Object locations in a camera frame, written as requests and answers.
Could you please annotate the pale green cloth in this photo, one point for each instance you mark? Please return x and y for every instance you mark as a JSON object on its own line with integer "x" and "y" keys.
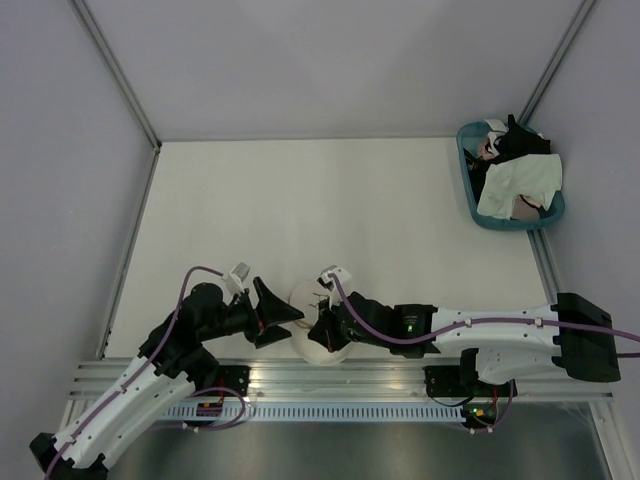
{"x": 538, "y": 177}

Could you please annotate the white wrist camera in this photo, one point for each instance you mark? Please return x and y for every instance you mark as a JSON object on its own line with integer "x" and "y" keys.
{"x": 338, "y": 283}
{"x": 234, "y": 280}

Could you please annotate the round white mesh laundry bag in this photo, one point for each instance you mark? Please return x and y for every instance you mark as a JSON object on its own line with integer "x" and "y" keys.
{"x": 306, "y": 297}

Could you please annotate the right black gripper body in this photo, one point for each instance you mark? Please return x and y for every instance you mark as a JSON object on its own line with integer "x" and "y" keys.
{"x": 329, "y": 315}

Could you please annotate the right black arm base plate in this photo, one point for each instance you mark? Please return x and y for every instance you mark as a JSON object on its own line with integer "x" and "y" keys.
{"x": 444, "y": 381}

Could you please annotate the black garment in basket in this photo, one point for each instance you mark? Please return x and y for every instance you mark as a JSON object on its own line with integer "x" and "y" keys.
{"x": 502, "y": 143}

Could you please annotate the white slotted cable duct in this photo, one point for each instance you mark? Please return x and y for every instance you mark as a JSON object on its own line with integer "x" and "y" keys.
{"x": 316, "y": 412}

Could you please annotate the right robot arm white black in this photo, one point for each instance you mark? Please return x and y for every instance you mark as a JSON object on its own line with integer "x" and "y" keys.
{"x": 493, "y": 348}

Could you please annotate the left aluminium frame post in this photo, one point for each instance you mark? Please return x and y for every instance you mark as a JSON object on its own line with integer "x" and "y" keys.
{"x": 101, "y": 44}

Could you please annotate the blue plastic basket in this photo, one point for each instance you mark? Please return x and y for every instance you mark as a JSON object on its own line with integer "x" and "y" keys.
{"x": 469, "y": 137}

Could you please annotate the beige garment in basket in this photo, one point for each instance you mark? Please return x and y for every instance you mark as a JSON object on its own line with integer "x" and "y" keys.
{"x": 526, "y": 209}

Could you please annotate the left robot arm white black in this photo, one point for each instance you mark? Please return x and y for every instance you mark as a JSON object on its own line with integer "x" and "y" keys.
{"x": 171, "y": 365}

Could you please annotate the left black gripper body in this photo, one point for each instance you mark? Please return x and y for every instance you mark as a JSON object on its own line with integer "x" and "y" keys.
{"x": 241, "y": 317}

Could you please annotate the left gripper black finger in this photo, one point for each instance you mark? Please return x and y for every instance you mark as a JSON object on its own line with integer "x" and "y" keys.
{"x": 270, "y": 309}
{"x": 271, "y": 336}

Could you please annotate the front aluminium rail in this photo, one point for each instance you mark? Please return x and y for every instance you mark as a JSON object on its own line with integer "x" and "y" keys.
{"x": 387, "y": 380}

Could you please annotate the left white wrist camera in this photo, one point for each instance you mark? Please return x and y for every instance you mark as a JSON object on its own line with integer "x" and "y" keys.
{"x": 234, "y": 280}

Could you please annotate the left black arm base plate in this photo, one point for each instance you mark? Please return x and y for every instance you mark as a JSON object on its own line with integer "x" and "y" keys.
{"x": 234, "y": 377}

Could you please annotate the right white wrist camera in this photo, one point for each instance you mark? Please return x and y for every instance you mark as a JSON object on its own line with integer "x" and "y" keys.
{"x": 338, "y": 283}

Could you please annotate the right aluminium frame post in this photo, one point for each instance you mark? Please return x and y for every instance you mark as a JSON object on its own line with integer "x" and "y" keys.
{"x": 577, "y": 23}

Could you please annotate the aluminium frame post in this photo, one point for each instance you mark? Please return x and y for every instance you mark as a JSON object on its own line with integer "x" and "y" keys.
{"x": 101, "y": 44}
{"x": 577, "y": 23}

